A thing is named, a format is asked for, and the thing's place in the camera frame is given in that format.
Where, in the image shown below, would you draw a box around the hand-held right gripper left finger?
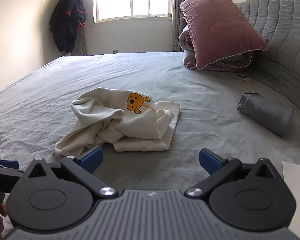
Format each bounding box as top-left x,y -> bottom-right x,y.
25,146 -> 118,199

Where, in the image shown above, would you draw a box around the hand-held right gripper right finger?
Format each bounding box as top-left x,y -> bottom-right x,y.
184,148 -> 283,199

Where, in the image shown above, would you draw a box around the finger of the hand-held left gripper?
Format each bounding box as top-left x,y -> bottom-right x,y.
0,158 -> 20,170

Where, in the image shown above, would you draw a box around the plain cream pants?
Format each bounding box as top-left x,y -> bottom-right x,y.
54,101 -> 181,158

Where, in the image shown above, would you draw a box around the folded grey knit garment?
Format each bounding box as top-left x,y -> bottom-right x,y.
237,92 -> 294,137

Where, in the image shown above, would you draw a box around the white paper sheet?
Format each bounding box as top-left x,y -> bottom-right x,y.
282,161 -> 300,233

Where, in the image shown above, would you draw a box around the folded grey pink quilt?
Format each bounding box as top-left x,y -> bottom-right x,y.
178,26 -> 255,73

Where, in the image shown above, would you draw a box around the pink pillow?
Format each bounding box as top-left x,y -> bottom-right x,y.
180,0 -> 268,70

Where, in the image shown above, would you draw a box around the dark hanging jacket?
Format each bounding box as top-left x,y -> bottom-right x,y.
49,0 -> 87,55

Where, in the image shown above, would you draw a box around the grey quilted headboard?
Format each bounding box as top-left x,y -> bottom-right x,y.
236,0 -> 300,127

